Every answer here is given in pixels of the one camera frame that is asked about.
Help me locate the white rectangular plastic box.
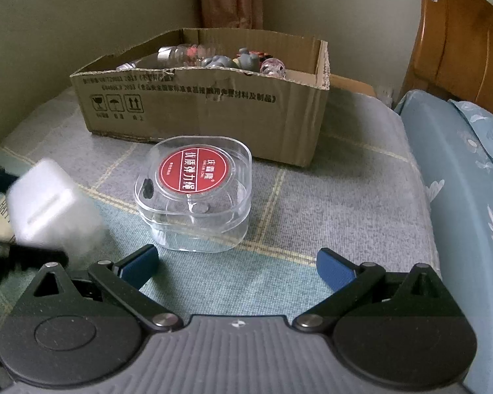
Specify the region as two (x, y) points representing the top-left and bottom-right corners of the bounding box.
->
(6, 158), (106, 258)

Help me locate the clear case with red spool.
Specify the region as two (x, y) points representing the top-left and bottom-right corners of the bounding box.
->
(133, 136), (252, 253)

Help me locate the clear plastic jar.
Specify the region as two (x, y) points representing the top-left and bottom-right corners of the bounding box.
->
(116, 57), (156, 71)

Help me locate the pink bottle keychain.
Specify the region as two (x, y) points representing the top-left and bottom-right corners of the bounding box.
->
(260, 57), (287, 79)

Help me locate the glass bottle with yellow beads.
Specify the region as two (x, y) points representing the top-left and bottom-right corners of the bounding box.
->
(156, 44), (215, 69)

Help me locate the grey cartoon figure toy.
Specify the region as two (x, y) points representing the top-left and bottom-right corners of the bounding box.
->
(201, 47), (261, 72)

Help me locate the blue floral bed sheet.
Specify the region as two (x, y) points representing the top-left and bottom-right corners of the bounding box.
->
(395, 90), (493, 393)

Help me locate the brown cardboard box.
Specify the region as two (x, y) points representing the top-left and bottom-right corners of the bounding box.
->
(70, 29), (330, 167)

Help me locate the blue floral pillow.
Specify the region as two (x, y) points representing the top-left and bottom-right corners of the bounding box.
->
(450, 100), (493, 162)

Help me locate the wooden bed headboard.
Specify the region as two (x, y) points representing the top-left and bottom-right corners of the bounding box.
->
(399, 0), (493, 113)

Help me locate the white wall socket plug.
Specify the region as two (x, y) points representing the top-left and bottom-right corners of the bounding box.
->
(374, 85), (393, 108)

